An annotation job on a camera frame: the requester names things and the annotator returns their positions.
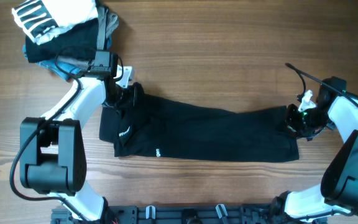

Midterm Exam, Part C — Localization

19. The black t-shirt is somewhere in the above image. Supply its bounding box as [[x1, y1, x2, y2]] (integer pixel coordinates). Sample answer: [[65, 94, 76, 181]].
[[99, 83, 299, 162]]

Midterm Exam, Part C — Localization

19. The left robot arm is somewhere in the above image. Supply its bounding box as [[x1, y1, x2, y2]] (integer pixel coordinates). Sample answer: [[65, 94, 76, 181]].
[[11, 66, 135, 223]]

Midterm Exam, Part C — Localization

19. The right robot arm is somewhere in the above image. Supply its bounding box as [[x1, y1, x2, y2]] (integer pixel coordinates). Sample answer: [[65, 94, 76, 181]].
[[268, 95, 358, 223]]

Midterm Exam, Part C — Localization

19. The grey folded garment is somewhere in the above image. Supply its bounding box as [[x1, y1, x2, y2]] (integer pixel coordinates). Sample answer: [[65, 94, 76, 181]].
[[57, 6, 119, 69]]

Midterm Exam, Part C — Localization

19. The black and white folded garment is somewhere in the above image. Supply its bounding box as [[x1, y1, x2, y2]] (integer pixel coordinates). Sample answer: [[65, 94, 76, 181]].
[[11, 0, 98, 45]]

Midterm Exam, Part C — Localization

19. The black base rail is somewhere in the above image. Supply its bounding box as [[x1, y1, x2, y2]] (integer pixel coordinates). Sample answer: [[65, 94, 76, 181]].
[[50, 203, 328, 224]]

